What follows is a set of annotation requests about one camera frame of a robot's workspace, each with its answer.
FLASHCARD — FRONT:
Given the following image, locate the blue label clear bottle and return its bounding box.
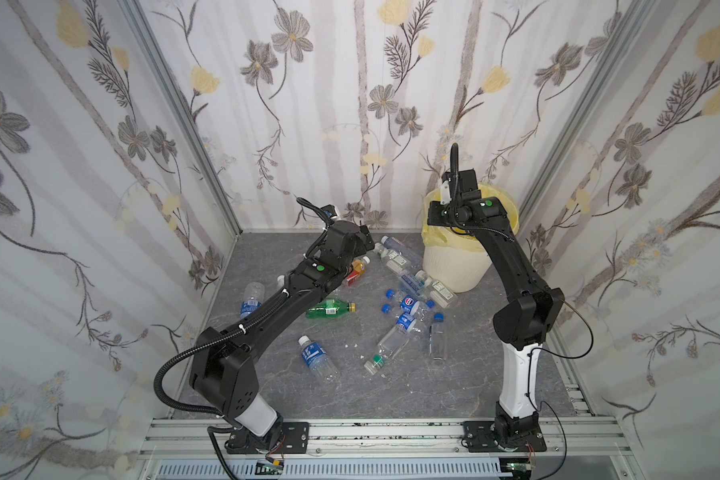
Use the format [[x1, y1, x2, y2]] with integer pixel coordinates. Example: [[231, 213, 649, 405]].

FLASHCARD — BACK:
[[399, 270, 429, 299]]

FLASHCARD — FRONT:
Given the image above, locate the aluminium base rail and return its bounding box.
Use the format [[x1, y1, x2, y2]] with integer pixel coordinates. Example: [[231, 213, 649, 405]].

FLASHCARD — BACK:
[[138, 417, 645, 479]]

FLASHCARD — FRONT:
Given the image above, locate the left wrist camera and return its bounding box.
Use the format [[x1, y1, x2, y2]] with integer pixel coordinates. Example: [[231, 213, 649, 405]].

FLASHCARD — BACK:
[[320, 204, 340, 221]]

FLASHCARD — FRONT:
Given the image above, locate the red yellow label bottle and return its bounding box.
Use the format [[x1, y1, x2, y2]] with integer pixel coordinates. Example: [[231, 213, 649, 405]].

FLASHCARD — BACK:
[[344, 255, 371, 286]]

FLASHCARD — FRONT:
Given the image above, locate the white bin with yellow bag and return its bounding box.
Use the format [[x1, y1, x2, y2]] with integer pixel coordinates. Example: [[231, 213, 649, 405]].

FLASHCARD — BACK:
[[421, 183, 519, 293]]

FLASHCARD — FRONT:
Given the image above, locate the green Sprite bottle lying flat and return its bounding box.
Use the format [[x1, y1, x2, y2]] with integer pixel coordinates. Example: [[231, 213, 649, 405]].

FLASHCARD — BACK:
[[305, 298, 356, 319]]

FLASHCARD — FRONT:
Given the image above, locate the blue label water bottle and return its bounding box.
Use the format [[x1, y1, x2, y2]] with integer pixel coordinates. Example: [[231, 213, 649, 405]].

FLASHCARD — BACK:
[[298, 335, 339, 383]]

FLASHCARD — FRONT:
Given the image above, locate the small blue label bottle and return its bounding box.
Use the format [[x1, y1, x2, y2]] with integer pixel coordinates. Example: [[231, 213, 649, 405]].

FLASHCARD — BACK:
[[240, 282, 265, 319]]

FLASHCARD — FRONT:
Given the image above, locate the clear bottle green cap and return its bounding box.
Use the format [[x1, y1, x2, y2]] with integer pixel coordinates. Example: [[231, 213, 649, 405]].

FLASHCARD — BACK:
[[364, 320, 418, 375]]

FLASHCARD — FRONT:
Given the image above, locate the clear bottle blue tint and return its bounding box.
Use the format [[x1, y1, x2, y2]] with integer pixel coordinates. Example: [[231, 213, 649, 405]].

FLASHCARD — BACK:
[[380, 235, 423, 268]]

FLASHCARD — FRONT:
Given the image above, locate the clear bottle white green label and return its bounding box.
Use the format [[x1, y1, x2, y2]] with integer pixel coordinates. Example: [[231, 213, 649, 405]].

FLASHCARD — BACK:
[[415, 270, 457, 308]]

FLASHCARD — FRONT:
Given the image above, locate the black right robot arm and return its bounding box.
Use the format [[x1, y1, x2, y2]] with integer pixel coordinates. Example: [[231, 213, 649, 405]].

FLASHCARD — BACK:
[[427, 166, 565, 452]]

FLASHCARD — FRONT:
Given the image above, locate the clear bottle blue cap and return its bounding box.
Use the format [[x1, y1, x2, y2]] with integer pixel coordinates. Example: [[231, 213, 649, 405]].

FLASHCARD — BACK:
[[429, 313, 447, 360]]

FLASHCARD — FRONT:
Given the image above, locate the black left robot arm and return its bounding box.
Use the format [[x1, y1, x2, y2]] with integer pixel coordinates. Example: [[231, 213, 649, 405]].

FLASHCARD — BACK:
[[153, 220, 374, 451]]

